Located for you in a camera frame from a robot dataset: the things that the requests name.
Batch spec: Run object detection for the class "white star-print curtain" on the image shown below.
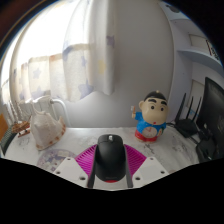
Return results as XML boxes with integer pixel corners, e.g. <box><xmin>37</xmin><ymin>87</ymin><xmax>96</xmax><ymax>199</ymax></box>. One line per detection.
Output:
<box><xmin>9</xmin><ymin>0</ymin><xmax>118</xmax><ymax>105</ymax></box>

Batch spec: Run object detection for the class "large white conch shell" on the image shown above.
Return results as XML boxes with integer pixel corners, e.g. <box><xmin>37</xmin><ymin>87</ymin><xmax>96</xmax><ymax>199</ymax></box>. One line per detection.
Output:
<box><xmin>29</xmin><ymin>96</ymin><xmax>67</xmax><ymax>151</ymax></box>

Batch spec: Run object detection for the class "black computer mouse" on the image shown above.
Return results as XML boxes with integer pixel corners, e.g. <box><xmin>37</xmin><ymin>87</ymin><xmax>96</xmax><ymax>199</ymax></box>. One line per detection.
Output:
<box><xmin>94</xmin><ymin>133</ymin><xmax>128</xmax><ymax>184</ymax></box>

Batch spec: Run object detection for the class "white wall shelf unit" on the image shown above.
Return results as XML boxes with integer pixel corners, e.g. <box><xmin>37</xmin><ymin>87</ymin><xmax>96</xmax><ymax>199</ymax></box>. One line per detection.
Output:
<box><xmin>163</xmin><ymin>0</ymin><xmax>224</xmax><ymax>124</ymax></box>

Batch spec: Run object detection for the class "black router with antennas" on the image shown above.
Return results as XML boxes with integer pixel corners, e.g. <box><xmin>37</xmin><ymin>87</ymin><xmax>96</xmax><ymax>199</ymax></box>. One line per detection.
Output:
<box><xmin>173</xmin><ymin>92</ymin><xmax>203</xmax><ymax>138</ymax></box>

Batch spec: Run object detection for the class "black computer monitor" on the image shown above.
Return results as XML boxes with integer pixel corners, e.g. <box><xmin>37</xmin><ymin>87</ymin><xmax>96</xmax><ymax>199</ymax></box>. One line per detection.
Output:
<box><xmin>195</xmin><ymin>76</ymin><xmax>224</xmax><ymax>164</ymax></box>

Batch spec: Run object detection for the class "dark keyboard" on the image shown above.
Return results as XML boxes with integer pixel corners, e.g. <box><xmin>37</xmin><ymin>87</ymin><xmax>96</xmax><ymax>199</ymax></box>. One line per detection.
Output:
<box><xmin>0</xmin><ymin>128</ymin><xmax>18</xmax><ymax>156</ymax></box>

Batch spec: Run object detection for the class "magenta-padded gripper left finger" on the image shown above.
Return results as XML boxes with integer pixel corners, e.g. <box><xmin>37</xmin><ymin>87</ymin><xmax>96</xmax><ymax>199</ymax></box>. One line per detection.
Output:
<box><xmin>53</xmin><ymin>143</ymin><xmax>100</xmax><ymax>189</ymax></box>

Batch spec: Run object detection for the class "round purple printed mouse pad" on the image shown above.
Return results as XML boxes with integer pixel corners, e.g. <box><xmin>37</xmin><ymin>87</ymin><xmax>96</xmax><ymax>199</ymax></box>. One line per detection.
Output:
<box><xmin>36</xmin><ymin>148</ymin><xmax>78</xmax><ymax>173</ymax></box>

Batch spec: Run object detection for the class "cartoon boy figure clock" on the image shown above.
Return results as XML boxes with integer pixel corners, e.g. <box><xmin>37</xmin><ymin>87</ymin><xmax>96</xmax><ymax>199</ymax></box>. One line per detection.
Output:
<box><xmin>130</xmin><ymin>90</ymin><xmax>169</xmax><ymax>143</ymax></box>

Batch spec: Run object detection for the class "wooden model sailing ship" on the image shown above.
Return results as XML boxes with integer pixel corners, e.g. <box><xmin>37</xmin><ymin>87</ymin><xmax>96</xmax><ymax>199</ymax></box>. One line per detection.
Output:
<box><xmin>6</xmin><ymin>99</ymin><xmax>33</xmax><ymax>138</ymax></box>

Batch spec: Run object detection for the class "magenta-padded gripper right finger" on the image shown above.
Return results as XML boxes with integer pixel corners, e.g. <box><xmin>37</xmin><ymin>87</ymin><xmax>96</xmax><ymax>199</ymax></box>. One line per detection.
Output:
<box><xmin>123</xmin><ymin>143</ymin><xmax>170</xmax><ymax>188</ymax></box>

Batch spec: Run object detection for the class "white radiator with pipe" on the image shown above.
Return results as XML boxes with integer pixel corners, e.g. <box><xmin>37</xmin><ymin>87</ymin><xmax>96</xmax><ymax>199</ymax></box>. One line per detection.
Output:
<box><xmin>18</xmin><ymin>95</ymin><xmax>72</xmax><ymax>128</ymax></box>

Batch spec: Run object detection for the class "white printed tablecloth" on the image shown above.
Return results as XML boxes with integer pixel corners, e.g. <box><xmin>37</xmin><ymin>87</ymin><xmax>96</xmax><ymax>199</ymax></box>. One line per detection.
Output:
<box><xmin>4</xmin><ymin>125</ymin><xmax>201</xmax><ymax>175</ymax></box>

